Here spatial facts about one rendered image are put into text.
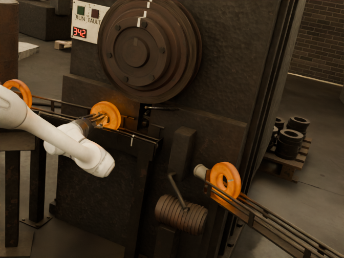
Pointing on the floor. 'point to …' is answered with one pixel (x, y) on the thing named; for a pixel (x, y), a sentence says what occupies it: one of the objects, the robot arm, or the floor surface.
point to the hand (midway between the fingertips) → (105, 114)
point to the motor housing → (176, 224)
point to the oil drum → (8, 40)
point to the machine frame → (217, 13)
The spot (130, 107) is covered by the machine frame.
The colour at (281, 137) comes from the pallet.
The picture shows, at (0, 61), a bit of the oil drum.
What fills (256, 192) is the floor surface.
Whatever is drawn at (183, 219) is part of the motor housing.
